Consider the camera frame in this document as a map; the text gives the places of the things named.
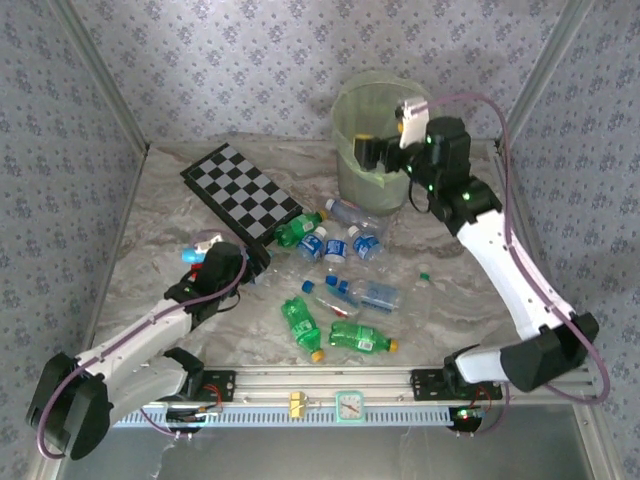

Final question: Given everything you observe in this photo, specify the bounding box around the clear bottle red label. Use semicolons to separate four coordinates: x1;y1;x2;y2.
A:
324;198;392;236

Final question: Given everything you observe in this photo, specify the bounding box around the black grey chessboard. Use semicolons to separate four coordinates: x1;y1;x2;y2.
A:
179;142;305;250

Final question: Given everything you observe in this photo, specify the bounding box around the grey plastic bin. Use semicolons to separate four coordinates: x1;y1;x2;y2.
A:
332;72;444;219

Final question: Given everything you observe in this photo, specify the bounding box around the clear green-tinted container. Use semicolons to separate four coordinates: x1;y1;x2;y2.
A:
331;68;444;190

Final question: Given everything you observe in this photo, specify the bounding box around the left circuit board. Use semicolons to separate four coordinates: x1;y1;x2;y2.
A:
166;405;225;427

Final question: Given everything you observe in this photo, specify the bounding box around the circuit board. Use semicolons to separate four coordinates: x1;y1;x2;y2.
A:
166;405;225;427
448;406;486;432

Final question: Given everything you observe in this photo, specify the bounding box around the small green clock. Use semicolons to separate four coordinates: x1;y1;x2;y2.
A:
334;389;367;426

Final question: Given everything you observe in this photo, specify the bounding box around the grey metal panel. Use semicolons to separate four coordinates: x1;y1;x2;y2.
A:
54;427;599;480

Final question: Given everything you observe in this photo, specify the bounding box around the right circuit board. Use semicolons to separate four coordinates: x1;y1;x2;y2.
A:
448;406;486;432

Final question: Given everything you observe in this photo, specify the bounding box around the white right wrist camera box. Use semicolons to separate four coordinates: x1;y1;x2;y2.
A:
394;96;432;150

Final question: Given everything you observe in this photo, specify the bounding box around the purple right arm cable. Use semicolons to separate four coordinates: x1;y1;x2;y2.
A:
423;92;612;436

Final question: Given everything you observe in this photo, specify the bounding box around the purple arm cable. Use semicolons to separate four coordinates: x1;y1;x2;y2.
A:
423;92;612;436
37;228;250;460

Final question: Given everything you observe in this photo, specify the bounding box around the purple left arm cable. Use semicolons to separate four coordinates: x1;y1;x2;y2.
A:
37;228;250;460

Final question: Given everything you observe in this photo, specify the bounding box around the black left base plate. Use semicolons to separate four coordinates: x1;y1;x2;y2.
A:
187;368;237;404

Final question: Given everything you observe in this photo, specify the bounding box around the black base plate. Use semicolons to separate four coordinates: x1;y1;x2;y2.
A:
187;368;237;404
410;368;504;402

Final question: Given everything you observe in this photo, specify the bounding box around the aluminium frame post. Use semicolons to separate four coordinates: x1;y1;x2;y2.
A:
52;0;152;152
493;0;597;154

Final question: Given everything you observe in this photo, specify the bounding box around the red black wire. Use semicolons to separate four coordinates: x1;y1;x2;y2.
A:
472;385;495;412
201;382;225;414

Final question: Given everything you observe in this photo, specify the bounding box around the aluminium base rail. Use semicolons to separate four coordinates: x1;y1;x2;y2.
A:
199;364;599;402

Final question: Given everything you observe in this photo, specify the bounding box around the grey slotted cable duct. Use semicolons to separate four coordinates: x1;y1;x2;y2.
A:
112;404;487;430

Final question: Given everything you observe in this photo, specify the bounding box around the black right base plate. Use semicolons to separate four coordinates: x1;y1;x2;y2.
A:
410;368;504;402

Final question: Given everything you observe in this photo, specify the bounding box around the aluminium frame leg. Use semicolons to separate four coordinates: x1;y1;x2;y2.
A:
572;399;624;480
29;452;69;480

